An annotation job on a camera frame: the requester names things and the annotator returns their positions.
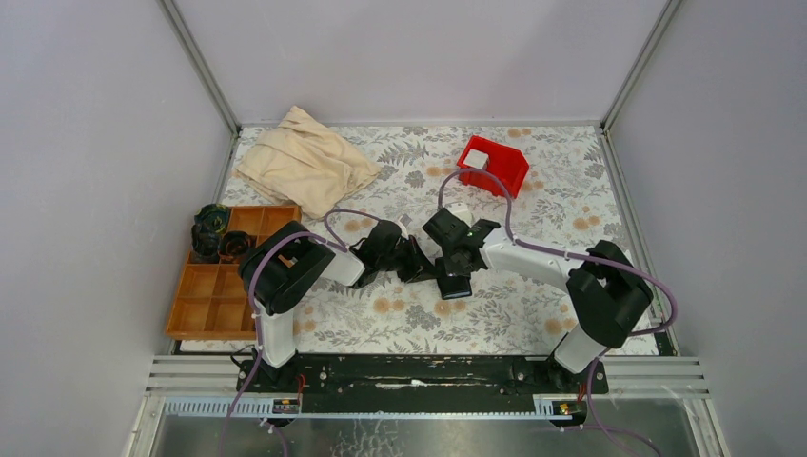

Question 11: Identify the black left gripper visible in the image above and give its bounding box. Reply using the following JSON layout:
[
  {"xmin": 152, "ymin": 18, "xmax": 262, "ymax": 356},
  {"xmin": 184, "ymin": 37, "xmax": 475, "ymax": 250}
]
[{"xmin": 374, "ymin": 237, "xmax": 438, "ymax": 286}]

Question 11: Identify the black leather card holder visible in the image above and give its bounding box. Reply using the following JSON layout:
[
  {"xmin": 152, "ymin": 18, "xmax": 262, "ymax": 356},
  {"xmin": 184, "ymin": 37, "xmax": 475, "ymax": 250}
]
[{"xmin": 435, "ymin": 257, "xmax": 473, "ymax": 300}]

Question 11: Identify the stack of credit cards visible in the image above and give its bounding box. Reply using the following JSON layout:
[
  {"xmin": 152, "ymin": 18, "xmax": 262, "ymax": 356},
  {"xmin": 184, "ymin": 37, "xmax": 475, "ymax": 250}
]
[{"xmin": 463, "ymin": 149, "xmax": 489, "ymax": 170}]

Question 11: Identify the red plastic bin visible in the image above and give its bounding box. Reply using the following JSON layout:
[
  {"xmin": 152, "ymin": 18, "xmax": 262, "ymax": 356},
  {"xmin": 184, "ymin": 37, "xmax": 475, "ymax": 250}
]
[{"xmin": 457, "ymin": 135, "xmax": 529, "ymax": 199}]

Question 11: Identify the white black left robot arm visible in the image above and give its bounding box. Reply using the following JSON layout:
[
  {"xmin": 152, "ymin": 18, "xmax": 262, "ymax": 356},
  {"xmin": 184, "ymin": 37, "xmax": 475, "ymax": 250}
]
[{"xmin": 238, "ymin": 220, "xmax": 438, "ymax": 391}]

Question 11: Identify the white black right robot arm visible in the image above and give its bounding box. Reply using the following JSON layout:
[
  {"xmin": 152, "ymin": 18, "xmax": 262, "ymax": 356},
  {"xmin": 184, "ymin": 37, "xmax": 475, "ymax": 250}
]
[{"xmin": 423, "ymin": 209, "xmax": 654, "ymax": 392}]

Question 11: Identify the floral patterned table mat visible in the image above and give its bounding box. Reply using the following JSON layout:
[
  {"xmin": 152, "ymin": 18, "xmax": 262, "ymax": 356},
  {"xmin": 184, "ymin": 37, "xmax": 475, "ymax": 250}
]
[{"xmin": 293, "ymin": 126, "xmax": 629, "ymax": 355}]

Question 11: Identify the beige folded cloth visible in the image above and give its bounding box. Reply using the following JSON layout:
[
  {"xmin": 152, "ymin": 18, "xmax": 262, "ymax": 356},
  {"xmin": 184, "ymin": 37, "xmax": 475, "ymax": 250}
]
[{"xmin": 235, "ymin": 106, "xmax": 381, "ymax": 219}]

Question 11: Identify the wooden compartment tray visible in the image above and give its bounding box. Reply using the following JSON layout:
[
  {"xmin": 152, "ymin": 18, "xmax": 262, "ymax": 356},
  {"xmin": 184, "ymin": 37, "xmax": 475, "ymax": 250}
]
[{"xmin": 166, "ymin": 206, "xmax": 302, "ymax": 341}]

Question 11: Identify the dark green rolled cloth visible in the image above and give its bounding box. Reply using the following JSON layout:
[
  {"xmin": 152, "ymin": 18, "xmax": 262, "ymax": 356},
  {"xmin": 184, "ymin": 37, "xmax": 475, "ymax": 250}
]
[{"xmin": 193, "ymin": 204, "xmax": 231, "ymax": 234}]

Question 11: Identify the dark floral rolled cloth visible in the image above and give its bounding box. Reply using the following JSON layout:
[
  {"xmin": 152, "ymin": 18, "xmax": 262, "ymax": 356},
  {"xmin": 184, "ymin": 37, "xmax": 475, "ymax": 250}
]
[{"xmin": 189, "ymin": 225, "xmax": 221, "ymax": 264}]

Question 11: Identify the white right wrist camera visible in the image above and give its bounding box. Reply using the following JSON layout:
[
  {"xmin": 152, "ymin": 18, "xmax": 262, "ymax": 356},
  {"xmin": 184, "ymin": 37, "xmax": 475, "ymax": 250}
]
[{"xmin": 444, "ymin": 202, "xmax": 474, "ymax": 227}]

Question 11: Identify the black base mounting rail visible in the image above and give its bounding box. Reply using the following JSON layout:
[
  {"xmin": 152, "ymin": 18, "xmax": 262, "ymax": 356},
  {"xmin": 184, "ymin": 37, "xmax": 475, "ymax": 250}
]
[{"xmin": 236, "ymin": 353, "xmax": 609, "ymax": 414}]

